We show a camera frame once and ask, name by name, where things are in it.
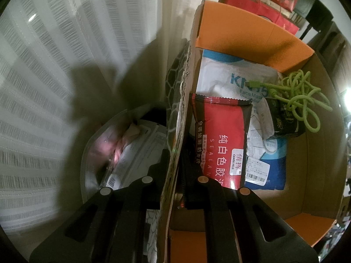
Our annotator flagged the blue white packet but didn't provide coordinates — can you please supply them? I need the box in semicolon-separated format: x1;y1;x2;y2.
245;137;288;191

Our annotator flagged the white face mask packet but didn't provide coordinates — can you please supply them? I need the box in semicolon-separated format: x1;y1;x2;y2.
196;49;283;107

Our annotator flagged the small white mask packet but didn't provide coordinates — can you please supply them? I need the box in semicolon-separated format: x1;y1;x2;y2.
247;99;277;159

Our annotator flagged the green cable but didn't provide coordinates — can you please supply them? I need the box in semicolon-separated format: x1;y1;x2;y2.
245;70;333;133

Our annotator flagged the translucent plastic bag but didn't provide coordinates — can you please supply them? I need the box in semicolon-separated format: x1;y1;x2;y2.
82;109;168;198

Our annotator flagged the grey patterned blanket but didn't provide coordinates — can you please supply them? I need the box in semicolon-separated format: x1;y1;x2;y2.
147;41;192;263

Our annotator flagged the red gift bag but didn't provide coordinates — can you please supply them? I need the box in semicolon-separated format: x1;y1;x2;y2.
219;0;301;37

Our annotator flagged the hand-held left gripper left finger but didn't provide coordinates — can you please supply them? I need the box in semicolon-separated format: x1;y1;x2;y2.
29;148;171;263

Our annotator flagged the white curtain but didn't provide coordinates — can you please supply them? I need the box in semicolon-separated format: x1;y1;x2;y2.
0;0;225;233

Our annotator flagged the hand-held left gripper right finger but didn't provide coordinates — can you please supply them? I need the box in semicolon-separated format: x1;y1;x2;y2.
179;142;320;263

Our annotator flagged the orange cardboard box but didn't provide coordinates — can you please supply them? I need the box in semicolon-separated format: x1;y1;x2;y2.
156;0;343;263

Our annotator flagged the red sealant packet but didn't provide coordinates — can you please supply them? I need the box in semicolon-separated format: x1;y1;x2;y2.
189;93;253;191

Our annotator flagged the black tissue packet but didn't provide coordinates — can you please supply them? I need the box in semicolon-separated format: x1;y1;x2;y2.
265;97;308;140

